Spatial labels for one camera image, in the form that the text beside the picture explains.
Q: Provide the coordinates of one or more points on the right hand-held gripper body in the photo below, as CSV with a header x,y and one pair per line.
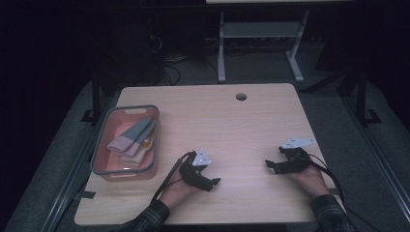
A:
x,y
296,161

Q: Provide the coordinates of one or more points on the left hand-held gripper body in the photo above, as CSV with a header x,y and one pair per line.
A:
x,y
195,174

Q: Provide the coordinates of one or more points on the grey and pink fingerless glove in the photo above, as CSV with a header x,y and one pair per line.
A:
x,y
146,135
129,138

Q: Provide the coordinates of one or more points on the pink plastic bin grey rim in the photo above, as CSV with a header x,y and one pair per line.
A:
x,y
106,161

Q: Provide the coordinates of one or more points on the person's left hand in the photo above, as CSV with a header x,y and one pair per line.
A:
x,y
179,193

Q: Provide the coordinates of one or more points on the person's right hand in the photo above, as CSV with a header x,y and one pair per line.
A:
x,y
311,182

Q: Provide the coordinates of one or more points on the dark tape strip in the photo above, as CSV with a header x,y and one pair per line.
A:
x,y
86,195

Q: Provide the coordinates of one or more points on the metal floor rail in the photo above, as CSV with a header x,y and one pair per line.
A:
x,y
380,161
74,174

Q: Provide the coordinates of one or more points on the black metal stand post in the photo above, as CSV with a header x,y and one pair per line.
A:
x,y
95,96
361,96

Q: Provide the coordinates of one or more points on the white metal desk frame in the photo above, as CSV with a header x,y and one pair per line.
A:
x,y
261,29

